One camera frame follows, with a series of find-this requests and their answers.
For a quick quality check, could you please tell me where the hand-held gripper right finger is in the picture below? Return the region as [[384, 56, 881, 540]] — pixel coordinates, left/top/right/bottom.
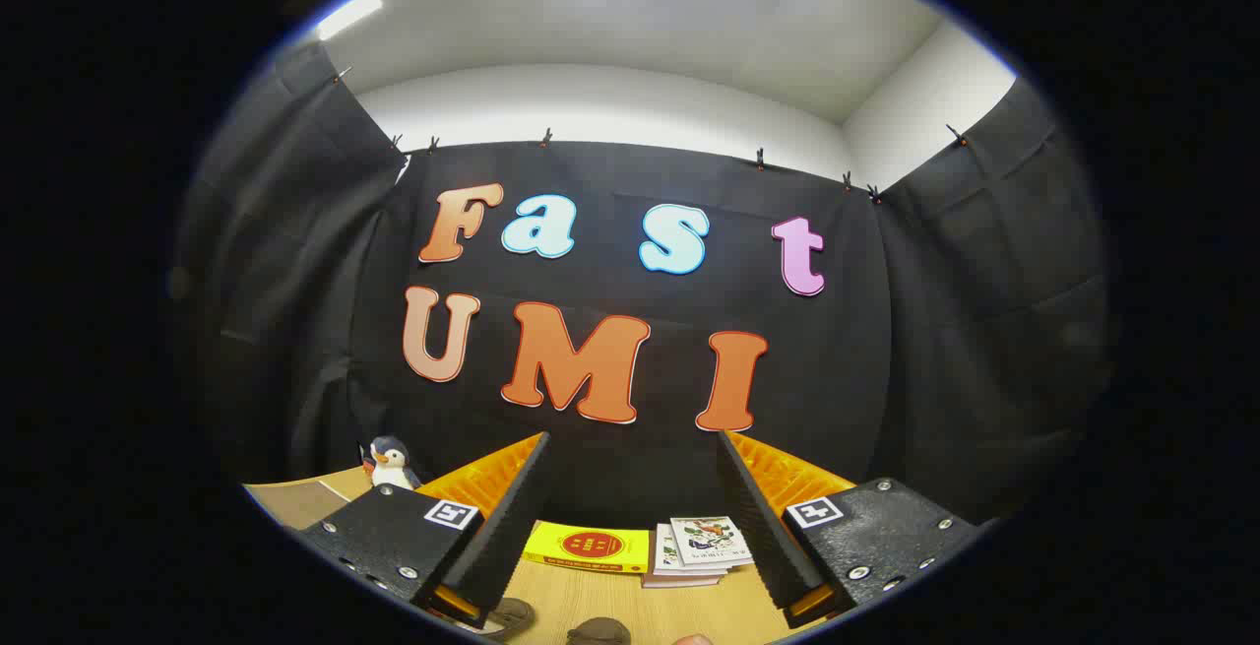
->
[[716, 430, 981, 630]]

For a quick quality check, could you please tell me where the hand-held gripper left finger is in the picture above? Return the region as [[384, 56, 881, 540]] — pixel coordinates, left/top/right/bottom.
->
[[298, 431, 552, 629]]

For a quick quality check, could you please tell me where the brown suede shoe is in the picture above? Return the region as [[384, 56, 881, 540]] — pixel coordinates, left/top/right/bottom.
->
[[479, 598, 537, 638], [566, 616, 633, 645]]

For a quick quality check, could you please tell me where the white illustrated book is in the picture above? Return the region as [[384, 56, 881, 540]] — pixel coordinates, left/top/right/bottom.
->
[[654, 524, 731, 579], [669, 516, 755, 568]]

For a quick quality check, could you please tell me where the yellow book with red circle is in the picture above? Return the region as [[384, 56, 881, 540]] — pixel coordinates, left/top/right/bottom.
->
[[522, 521, 651, 575]]

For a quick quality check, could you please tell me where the thick white book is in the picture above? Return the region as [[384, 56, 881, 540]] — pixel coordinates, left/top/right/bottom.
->
[[642, 566, 725, 590]]

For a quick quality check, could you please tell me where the penguin plush toy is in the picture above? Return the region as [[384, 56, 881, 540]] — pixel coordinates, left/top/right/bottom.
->
[[359, 435, 422, 491]]

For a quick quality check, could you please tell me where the row of backdrop clips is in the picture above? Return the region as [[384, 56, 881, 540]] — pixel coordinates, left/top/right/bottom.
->
[[333, 67, 971, 205]]

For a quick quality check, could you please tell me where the ceiling light panel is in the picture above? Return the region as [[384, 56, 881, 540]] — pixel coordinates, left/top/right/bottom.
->
[[317, 0, 385, 42]]

